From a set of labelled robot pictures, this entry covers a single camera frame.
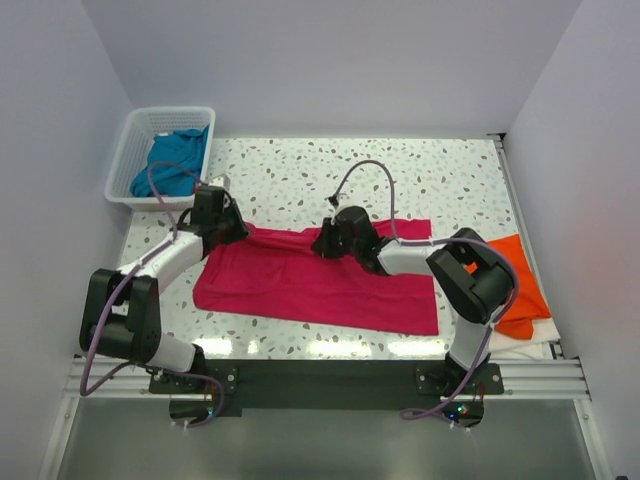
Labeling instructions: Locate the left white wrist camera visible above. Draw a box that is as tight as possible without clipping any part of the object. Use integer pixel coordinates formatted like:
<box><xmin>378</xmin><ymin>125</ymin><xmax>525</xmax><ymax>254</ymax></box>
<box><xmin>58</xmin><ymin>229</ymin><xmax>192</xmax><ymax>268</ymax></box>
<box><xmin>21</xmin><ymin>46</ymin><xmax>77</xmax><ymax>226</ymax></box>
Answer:
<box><xmin>207</xmin><ymin>174</ymin><xmax>231</xmax><ymax>191</ymax></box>

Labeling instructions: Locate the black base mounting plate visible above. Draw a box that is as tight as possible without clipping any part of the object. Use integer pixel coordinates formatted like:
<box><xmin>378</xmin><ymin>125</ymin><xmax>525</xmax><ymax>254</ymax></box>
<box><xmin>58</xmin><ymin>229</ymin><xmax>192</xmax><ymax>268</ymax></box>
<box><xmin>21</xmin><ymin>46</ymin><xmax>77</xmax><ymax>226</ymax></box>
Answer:
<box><xmin>149</xmin><ymin>360</ymin><xmax>505</xmax><ymax>422</ymax></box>

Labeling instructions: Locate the white cloth under stack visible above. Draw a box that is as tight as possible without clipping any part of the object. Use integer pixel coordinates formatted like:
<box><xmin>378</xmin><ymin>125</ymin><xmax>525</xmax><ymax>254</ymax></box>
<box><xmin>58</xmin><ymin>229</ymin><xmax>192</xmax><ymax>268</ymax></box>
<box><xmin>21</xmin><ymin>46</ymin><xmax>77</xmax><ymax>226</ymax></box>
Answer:
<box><xmin>489</xmin><ymin>319</ymin><xmax>560</xmax><ymax>360</ymax></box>

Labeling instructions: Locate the blue t shirt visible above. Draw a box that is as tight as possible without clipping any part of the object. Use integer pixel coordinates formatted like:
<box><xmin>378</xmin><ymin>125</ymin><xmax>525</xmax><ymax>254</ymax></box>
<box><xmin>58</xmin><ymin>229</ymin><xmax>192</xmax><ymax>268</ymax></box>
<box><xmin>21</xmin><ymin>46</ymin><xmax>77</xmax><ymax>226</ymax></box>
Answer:
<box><xmin>129</xmin><ymin>126</ymin><xmax>209</xmax><ymax>198</ymax></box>

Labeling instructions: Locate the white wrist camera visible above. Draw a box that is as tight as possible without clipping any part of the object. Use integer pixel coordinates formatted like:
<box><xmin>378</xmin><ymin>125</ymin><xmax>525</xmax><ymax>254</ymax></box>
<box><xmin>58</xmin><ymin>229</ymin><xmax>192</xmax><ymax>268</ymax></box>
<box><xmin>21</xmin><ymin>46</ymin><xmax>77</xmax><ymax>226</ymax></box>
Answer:
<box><xmin>207</xmin><ymin>174</ymin><xmax>231</xmax><ymax>191</ymax></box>
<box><xmin>327</xmin><ymin>193</ymin><xmax>354</xmax><ymax>214</ymax></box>

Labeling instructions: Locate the folded orange t shirt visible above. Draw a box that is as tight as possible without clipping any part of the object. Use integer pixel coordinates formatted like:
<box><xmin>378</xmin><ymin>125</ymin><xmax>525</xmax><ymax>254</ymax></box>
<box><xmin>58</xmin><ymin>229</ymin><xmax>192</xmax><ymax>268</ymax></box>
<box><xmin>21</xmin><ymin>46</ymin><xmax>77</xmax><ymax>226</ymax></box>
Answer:
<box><xmin>489</xmin><ymin>234</ymin><xmax>552</xmax><ymax>340</ymax></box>

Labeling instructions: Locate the aluminium frame rail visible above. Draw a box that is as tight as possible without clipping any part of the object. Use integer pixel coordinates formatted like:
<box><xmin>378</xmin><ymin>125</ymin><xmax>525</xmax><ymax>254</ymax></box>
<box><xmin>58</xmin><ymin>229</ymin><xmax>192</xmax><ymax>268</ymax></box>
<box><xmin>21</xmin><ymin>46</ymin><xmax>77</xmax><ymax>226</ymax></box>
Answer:
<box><xmin>62</xmin><ymin>357</ymin><xmax>591</xmax><ymax>401</ymax></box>

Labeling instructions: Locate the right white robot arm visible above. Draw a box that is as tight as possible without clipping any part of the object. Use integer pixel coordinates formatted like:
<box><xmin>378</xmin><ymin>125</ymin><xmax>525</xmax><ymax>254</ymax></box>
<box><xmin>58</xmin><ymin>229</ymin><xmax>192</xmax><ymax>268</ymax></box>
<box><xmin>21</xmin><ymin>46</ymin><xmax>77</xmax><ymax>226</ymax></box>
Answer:
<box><xmin>311</xmin><ymin>206</ymin><xmax>520</xmax><ymax>393</ymax></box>

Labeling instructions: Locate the magenta t shirt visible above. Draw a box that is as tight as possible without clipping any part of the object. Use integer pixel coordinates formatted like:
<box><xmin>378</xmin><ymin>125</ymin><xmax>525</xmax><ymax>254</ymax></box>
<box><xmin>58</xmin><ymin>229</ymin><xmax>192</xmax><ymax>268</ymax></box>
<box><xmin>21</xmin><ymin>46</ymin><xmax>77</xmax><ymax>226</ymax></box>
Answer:
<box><xmin>193</xmin><ymin>227</ymin><xmax>439</xmax><ymax>336</ymax></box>

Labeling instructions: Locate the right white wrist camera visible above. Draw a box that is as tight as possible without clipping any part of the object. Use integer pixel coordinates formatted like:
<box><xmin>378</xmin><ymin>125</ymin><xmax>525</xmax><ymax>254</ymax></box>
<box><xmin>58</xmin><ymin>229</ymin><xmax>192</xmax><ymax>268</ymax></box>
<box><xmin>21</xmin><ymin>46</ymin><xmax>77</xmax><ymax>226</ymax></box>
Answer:
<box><xmin>327</xmin><ymin>193</ymin><xmax>354</xmax><ymax>214</ymax></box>

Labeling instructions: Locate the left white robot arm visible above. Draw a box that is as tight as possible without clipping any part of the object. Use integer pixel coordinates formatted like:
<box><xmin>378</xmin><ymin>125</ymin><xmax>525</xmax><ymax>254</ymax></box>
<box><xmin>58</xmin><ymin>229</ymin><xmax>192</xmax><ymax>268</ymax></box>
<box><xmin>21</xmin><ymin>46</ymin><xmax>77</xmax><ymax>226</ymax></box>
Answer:
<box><xmin>79</xmin><ymin>185</ymin><xmax>249</xmax><ymax>392</ymax></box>

